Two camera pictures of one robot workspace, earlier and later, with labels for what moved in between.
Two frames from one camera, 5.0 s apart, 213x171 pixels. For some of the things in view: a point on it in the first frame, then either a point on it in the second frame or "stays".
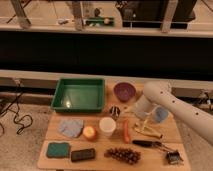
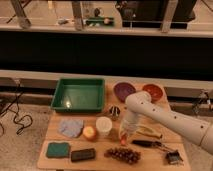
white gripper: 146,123 → 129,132
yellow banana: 140,127 stays
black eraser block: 78,155 stays
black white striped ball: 114,111 stays
